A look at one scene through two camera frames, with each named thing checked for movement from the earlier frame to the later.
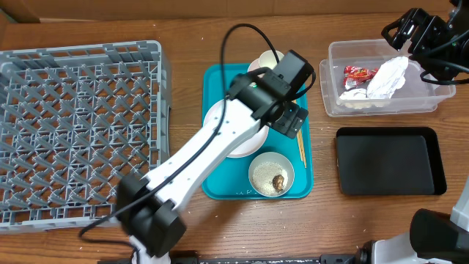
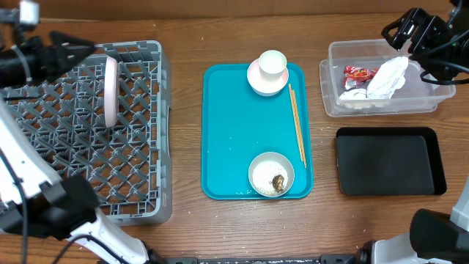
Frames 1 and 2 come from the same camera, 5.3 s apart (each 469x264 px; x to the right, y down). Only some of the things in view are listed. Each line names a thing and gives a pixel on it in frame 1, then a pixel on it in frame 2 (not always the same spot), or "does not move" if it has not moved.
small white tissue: [354, 94] does not move
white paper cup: [267, 59] does not move
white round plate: [252, 145] → [111, 92]
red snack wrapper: [353, 75] does not move
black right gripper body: [431, 33] does not move
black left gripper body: [289, 121] → [17, 67]
